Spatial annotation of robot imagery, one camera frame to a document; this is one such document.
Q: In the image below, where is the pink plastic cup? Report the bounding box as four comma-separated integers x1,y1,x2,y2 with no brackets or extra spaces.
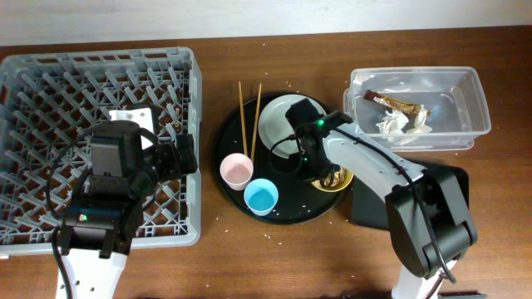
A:
219,153,254,191

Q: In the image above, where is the clear plastic waste bin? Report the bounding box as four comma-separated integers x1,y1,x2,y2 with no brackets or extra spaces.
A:
343,66,491,152

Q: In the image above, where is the crumpled white tissue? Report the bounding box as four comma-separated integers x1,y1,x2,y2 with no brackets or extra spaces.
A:
376,105,432,135

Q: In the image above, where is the yellow bowl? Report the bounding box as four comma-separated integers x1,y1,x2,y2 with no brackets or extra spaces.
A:
312,168,354,193

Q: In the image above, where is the food scraps pile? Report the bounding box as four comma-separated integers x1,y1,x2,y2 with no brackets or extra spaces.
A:
317,168,347,188

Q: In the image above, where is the brown coffee sachet wrapper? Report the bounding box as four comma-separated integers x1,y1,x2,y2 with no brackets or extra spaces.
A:
362,90,421,115

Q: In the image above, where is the grey plastic dishwasher rack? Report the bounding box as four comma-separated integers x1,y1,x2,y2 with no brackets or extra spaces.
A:
1,47,203,258

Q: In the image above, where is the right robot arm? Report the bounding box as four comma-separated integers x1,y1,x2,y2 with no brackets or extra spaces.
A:
288,111,478,298

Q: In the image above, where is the right wooden chopstick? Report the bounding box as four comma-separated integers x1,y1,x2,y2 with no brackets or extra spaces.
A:
250,82,262,162

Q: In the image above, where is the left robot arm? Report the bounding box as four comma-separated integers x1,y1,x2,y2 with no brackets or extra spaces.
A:
51,120,198,298

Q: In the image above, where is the round black tray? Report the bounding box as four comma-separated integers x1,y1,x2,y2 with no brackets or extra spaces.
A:
212,108,345,224

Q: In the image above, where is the black rectangular tray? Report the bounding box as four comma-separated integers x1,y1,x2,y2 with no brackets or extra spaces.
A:
350,159,469,231

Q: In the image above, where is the blue plastic cup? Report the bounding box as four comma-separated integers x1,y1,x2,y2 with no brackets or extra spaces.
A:
244,179,279,216

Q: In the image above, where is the grey round plate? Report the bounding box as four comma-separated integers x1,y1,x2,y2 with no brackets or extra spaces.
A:
259,94,327,159

